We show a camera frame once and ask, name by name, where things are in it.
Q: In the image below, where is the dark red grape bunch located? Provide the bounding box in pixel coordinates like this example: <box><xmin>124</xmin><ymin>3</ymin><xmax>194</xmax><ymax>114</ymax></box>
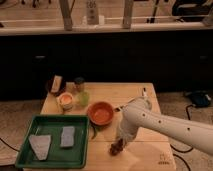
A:
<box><xmin>109</xmin><ymin>139</ymin><xmax>123</xmax><ymax>156</ymax></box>

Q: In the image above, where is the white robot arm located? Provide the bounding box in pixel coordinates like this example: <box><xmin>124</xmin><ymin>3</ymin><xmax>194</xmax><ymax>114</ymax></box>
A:
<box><xmin>116</xmin><ymin>97</ymin><xmax>213</xmax><ymax>156</ymax></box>

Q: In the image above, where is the green chili pepper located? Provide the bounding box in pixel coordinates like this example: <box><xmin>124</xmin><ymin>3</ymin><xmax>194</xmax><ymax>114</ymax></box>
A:
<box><xmin>90</xmin><ymin>122</ymin><xmax>97</xmax><ymax>139</ymax></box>

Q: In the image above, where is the orange bowl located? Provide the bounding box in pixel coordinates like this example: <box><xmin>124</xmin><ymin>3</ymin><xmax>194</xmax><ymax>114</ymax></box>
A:
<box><xmin>87</xmin><ymin>102</ymin><xmax>114</xmax><ymax>126</ymax></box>

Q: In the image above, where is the black white spoon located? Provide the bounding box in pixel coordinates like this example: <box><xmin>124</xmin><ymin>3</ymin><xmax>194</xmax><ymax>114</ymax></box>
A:
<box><xmin>142</xmin><ymin>88</ymin><xmax>148</xmax><ymax>97</ymax></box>

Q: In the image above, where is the green cup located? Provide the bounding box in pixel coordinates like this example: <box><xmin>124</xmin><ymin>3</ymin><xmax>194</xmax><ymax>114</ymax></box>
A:
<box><xmin>78</xmin><ymin>92</ymin><xmax>89</xmax><ymax>107</ymax></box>

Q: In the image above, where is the dark lid spice jar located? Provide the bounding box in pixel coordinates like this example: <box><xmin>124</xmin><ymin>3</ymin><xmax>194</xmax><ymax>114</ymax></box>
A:
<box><xmin>74</xmin><ymin>77</ymin><xmax>85</xmax><ymax>92</ymax></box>

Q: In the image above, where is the small white orange cup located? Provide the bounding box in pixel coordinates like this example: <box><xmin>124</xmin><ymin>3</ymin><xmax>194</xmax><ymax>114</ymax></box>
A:
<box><xmin>57</xmin><ymin>92</ymin><xmax>73</xmax><ymax>110</ymax></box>

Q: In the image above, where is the green plastic tray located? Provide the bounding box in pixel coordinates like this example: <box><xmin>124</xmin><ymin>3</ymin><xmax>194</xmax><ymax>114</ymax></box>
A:
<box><xmin>15</xmin><ymin>115</ymin><xmax>89</xmax><ymax>169</ymax></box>

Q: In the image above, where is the dark blue box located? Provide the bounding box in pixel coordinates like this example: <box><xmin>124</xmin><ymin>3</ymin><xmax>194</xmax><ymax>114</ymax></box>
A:
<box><xmin>189</xmin><ymin>92</ymin><xmax>211</xmax><ymax>108</ymax></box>

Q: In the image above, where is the black cable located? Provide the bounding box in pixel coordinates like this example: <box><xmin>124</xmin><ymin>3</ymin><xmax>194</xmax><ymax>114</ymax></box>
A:
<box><xmin>169</xmin><ymin>103</ymin><xmax>201</xmax><ymax>171</ymax></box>

